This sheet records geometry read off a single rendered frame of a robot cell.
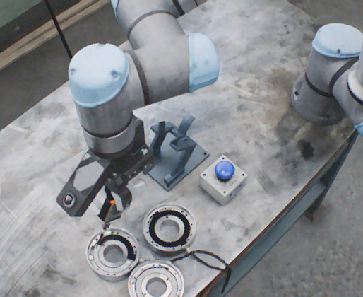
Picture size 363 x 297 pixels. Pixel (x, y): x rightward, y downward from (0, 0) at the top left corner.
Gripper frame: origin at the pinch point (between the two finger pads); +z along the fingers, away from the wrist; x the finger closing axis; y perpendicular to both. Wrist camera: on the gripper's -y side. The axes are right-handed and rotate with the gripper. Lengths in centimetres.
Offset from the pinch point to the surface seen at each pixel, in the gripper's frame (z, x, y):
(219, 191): 8.7, -8.8, 18.8
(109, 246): 11.0, -1.4, -4.4
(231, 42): 13, 19, 56
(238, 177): 8.7, -9.5, 23.8
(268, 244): 69, -16, 42
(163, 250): 9.2, -9.9, 2.2
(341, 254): 93, -38, 68
